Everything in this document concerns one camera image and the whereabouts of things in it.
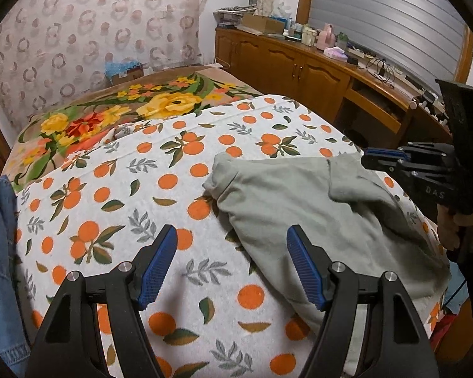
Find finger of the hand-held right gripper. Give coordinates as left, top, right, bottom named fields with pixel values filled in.
left=365, top=142, right=455, bottom=163
left=360, top=157, right=420, bottom=182

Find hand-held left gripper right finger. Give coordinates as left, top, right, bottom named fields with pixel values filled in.
left=286, top=224, right=440, bottom=378

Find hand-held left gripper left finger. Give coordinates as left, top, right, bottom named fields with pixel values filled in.
left=29, top=224, right=178, bottom=378

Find grey-green pants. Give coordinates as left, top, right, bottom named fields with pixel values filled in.
left=202, top=152, right=452, bottom=325

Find person's right hand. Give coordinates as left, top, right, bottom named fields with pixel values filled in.
left=437, top=205, right=473, bottom=251

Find orange fruit print blanket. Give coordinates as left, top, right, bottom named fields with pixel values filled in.
left=14, top=94, right=454, bottom=378

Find pink tissue pack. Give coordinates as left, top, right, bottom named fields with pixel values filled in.
left=324, top=46, right=348, bottom=62

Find pink bottle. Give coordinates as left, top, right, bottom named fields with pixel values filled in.
left=317, top=24, right=337, bottom=50

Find wooden sideboard cabinet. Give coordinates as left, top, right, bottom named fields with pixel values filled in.
left=215, top=26, right=454, bottom=151

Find grey window blind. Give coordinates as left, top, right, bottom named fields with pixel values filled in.
left=309, top=0, right=470, bottom=80

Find blue denim jeans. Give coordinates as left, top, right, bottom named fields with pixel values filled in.
left=0, top=142, right=31, bottom=378

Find floral brown blanket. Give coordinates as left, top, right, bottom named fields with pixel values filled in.
left=2, top=65, right=266, bottom=193

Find flat open cardboard box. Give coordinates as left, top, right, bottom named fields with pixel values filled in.
left=240, top=13, right=287, bottom=36

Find grey cluttered basket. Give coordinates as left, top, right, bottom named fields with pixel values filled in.
left=213, top=5, right=258, bottom=29

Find blue plastic bag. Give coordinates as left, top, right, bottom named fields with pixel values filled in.
left=104, top=58, right=143, bottom=76

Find black cable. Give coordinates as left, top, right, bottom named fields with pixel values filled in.
left=364, top=57, right=395, bottom=84

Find ring pattern lace curtain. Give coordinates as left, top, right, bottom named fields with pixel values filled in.
left=0, top=0, right=213, bottom=135

